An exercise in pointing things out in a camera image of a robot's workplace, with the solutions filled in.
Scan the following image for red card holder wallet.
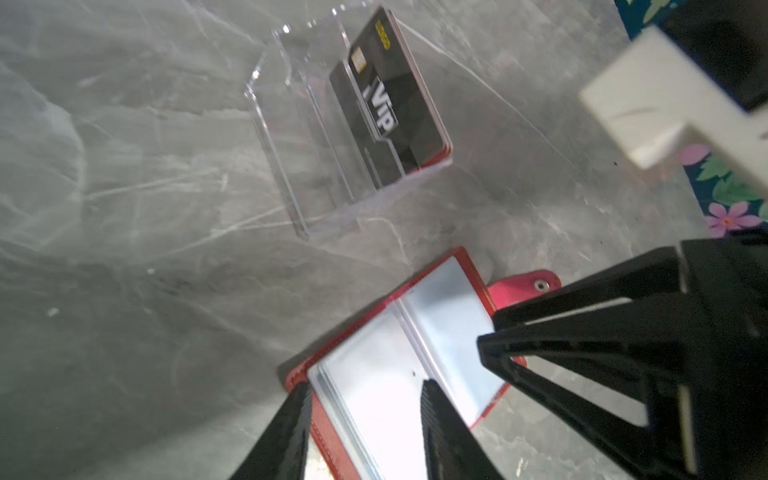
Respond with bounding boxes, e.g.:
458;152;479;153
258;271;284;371
284;247;562;479

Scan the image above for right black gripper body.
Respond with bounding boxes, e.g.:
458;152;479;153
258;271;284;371
682;230;767;479

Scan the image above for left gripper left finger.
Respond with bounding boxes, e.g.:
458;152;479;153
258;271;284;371
230;382;312;480

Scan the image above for black credit card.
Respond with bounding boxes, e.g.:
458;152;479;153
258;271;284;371
330;6;422;189

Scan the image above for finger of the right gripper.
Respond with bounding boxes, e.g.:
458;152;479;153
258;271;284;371
492;247;680;329
477;304;690;479

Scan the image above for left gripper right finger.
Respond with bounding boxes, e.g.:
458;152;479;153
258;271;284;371
420;379;502;480

